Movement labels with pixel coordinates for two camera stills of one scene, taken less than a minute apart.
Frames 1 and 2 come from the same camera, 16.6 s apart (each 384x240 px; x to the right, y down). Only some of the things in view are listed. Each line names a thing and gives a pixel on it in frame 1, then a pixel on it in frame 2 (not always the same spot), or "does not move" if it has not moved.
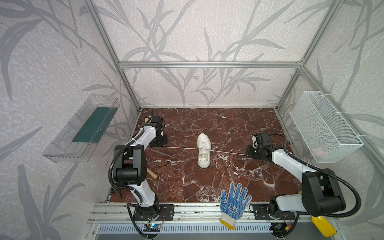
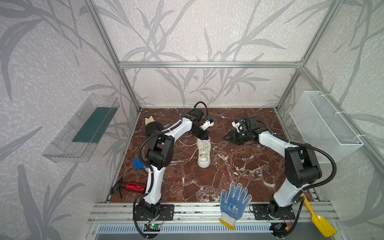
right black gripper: x=252 y=151 -> x=235 y=136
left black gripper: x=160 y=141 -> x=198 y=130
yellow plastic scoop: x=326 y=228 does not move
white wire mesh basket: x=328 y=134 does not move
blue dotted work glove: x=233 y=209 does not move
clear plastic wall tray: x=77 y=141 does not move
